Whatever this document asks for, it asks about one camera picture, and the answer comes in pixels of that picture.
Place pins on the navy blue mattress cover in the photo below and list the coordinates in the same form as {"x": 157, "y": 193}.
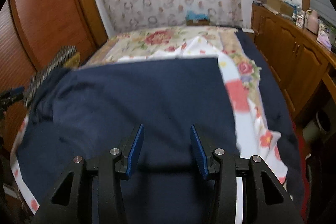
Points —
{"x": 278, "y": 119}

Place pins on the small cardboard box blue contents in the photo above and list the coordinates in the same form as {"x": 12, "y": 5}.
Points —
{"x": 194, "y": 19}

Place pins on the navy blue printed t-shirt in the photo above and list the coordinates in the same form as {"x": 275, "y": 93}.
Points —
{"x": 126, "y": 118}

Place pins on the brown louvered wooden wardrobe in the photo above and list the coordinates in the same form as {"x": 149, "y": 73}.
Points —
{"x": 32, "y": 32}

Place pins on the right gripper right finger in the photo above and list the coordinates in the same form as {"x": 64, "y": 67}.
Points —
{"x": 264, "y": 199}

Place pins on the cardboard box on sideboard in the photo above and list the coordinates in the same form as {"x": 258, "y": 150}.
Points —
{"x": 280, "y": 7}

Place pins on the white flower strawberry sheet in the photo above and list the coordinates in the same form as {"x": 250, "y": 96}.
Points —
{"x": 236, "y": 113}

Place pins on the long wooden sideboard cabinet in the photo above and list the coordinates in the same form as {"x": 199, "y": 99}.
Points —
{"x": 298, "y": 62}

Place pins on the dark circle-patterned folded blanket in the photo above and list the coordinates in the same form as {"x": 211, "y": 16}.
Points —
{"x": 66, "y": 57}

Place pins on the beige rose floral bedspread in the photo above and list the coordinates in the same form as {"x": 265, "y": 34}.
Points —
{"x": 148, "y": 41}

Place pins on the grey window roller blind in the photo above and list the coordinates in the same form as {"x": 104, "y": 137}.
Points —
{"x": 325, "y": 9}

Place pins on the pink tissue pack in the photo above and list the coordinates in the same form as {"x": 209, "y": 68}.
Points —
{"x": 323, "y": 39}

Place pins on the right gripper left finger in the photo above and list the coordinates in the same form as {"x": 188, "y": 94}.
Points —
{"x": 70, "y": 199}

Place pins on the pink thermos jug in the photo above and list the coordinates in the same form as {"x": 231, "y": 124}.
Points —
{"x": 312, "y": 21}

